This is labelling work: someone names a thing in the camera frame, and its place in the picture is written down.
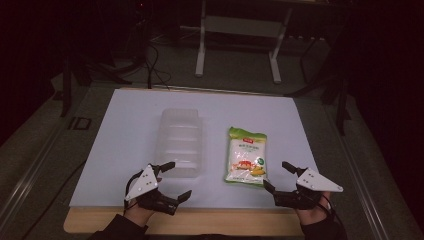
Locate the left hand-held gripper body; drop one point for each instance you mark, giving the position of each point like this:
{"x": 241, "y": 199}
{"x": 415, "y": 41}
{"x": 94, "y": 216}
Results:
{"x": 142, "y": 184}

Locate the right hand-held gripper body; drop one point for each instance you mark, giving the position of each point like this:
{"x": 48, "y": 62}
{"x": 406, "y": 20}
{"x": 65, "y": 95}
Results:
{"x": 316, "y": 182}

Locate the clear plastic container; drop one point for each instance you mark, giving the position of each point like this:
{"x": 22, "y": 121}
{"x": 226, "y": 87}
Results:
{"x": 180, "y": 143}

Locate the green and white food bag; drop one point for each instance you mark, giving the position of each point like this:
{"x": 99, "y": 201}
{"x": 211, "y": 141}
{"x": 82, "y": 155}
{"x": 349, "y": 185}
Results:
{"x": 247, "y": 156}

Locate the person's left hand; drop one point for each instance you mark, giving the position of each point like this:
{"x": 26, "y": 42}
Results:
{"x": 139, "y": 214}

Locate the person's right hand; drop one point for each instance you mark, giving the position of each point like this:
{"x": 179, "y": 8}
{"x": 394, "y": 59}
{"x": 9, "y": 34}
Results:
{"x": 311, "y": 216}

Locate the wooden table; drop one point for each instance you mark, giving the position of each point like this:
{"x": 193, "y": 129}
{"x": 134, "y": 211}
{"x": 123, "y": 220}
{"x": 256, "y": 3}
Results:
{"x": 216, "y": 222}

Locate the white table mat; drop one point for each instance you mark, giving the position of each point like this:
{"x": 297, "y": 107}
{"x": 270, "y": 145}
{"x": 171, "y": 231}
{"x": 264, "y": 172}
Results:
{"x": 133, "y": 116}

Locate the black stand leg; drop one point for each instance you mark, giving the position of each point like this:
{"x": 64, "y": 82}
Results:
{"x": 66, "y": 86}
{"x": 341, "y": 100}

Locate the white metal stand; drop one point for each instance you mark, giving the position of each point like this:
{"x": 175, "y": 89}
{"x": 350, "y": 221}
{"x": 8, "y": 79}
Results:
{"x": 200, "y": 50}

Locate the metal floor rail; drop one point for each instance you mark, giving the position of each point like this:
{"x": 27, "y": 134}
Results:
{"x": 363, "y": 186}
{"x": 30, "y": 173}

